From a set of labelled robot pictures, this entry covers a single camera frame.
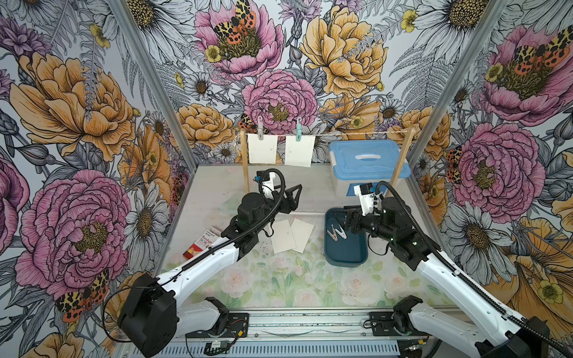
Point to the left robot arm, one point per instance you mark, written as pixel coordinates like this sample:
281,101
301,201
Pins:
151,316

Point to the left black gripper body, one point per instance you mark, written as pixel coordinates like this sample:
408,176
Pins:
258,230

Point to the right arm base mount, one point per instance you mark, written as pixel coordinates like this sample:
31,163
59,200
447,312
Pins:
390,324

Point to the blue lidded storage box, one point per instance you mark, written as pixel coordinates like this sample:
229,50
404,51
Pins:
356,162

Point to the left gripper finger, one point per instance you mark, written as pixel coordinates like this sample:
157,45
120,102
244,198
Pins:
291,194
287,206

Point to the left wooden post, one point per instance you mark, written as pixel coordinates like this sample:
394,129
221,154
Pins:
245,161

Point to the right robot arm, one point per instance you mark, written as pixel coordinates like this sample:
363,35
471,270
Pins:
494,330

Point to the red white small box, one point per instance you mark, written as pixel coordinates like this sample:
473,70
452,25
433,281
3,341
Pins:
205,241

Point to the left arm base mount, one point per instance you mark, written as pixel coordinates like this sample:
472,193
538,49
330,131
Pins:
233,325

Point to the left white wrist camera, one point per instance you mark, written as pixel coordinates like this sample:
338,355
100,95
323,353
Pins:
268,185

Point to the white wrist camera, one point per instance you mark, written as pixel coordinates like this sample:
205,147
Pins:
268,185
369,200

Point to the right wooden post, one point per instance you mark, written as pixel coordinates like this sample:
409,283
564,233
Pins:
409,135

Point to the teal clothespin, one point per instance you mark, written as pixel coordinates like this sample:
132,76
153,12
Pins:
298,130

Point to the wooden post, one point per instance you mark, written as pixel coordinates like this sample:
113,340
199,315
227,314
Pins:
409,135
245,161

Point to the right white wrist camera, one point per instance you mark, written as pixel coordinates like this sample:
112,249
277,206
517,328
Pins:
369,200

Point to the pink clothespin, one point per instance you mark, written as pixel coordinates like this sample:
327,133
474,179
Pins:
332,233

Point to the dark teal tray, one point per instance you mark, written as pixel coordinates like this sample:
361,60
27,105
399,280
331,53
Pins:
349,253

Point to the grey clothespin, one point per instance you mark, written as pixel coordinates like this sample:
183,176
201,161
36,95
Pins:
260,130

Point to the white postcard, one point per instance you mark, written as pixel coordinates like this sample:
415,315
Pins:
299,152
301,232
282,238
262,151

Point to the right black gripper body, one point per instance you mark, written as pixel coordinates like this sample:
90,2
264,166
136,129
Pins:
371,223

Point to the aluminium front rail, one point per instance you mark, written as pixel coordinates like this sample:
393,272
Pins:
304,333

